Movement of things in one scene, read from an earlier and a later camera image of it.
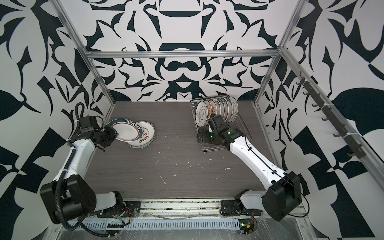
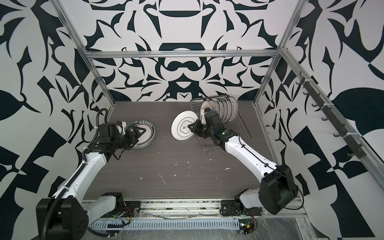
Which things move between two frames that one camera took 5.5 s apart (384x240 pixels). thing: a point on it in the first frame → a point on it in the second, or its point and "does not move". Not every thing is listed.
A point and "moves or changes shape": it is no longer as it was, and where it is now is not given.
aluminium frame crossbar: [183, 53] does not move
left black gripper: [113, 132] → [133, 138]
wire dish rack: [217, 123] does not move
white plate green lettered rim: [128, 131] moves or changes shape
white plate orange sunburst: [214, 106] → [206, 104]
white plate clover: [201, 113] → [180, 128]
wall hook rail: [356, 146] does not move
